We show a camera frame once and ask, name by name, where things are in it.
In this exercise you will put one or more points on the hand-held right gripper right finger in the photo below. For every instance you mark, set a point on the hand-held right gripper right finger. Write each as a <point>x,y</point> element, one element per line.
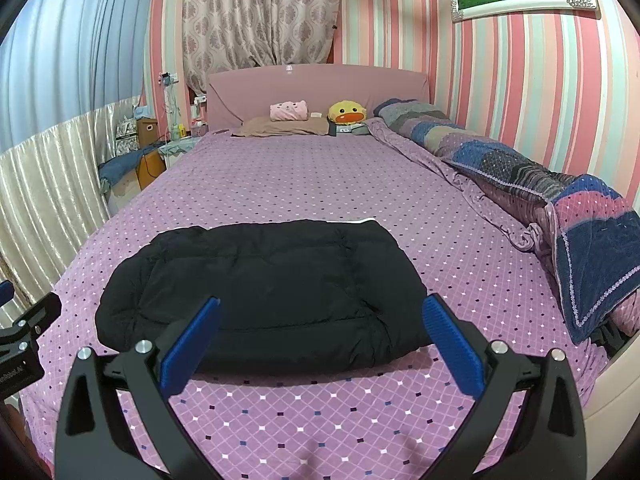
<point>452,345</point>

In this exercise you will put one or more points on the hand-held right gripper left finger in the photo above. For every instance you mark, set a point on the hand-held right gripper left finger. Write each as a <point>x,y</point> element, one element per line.
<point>192,345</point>

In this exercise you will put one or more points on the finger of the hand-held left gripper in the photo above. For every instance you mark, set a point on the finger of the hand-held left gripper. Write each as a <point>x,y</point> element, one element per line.
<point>37,312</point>
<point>5,291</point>

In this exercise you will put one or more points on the black padded jacket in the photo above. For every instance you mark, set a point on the black padded jacket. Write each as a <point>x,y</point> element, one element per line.
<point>260,285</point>

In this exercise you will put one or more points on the cream satin cloth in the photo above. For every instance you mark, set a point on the cream satin cloth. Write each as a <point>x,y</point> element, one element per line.
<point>45,185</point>

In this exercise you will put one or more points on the dark cloth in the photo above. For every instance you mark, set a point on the dark cloth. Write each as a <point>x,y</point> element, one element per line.
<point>612,335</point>

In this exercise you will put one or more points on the blue cloth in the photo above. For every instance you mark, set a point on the blue cloth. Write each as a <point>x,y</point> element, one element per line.
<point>120,165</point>

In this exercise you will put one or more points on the bed with purple dotted sheet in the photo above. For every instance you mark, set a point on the bed with purple dotted sheet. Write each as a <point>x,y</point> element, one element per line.
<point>350,185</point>

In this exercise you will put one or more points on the patchwork quilt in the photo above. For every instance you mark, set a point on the patchwork quilt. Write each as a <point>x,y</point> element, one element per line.
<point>500,160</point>

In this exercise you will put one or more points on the black and white patterned box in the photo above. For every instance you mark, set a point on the black and white patterned box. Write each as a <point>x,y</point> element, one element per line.
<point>126,135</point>

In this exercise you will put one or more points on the teal cloth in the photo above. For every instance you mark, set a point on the teal cloth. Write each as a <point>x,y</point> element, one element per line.
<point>179,146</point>

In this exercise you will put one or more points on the brown pillow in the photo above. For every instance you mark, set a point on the brown pillow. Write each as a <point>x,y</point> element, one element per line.
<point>280,127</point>

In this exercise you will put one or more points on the grey pillow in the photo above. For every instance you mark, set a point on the grey pillow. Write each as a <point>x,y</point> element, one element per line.
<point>355,131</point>

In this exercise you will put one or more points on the pink plush pillow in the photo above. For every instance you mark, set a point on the pink plush pillow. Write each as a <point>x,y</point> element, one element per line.
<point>289,111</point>

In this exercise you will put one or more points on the blue curtain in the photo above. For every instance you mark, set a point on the blue curtain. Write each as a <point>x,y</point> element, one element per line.
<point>70,45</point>

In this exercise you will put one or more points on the yellow duck plush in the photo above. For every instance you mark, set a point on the yellow duck plush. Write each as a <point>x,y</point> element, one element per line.
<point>346,112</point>

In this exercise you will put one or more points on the pink headboard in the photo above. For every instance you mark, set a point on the pink headboard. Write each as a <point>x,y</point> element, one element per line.
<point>280,85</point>

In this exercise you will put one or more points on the patterned pink curtain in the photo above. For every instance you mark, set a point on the patterned pink curtain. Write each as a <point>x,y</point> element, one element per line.
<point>255,15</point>

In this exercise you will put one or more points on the wall power strip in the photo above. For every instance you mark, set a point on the wall power strip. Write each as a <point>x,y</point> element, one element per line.
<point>169,79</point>

